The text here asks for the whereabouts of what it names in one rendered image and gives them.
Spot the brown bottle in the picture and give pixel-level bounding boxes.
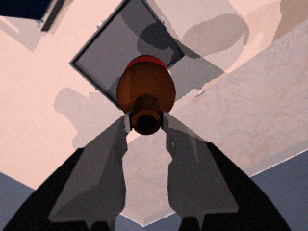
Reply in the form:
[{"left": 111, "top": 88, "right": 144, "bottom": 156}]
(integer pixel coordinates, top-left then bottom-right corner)
[{"left": 116, "top": 55, "right": 176, "bottom": 135}]

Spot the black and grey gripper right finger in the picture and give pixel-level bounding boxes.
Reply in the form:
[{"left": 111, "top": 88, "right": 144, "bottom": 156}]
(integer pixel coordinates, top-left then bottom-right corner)
[{"left": 160, "top": 110, "right": 292, "bottom": 231}]

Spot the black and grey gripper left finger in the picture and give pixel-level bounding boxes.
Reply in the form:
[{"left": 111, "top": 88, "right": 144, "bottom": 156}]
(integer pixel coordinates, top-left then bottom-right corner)
[{"left": 3, "top": 112, "right": 133, "bottom": 231}]

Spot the grey metal rail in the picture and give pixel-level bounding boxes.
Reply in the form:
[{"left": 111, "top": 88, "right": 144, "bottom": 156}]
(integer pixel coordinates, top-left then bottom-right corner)
[{"left": 37, "top": 0, "right": 168, "bottom": 32}]

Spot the dark blue plastic crate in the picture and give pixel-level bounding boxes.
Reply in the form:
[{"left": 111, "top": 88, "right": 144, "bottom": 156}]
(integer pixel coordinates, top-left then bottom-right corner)
[{"left": 0, "top": 0, "right": 51, "bottom": 20}]

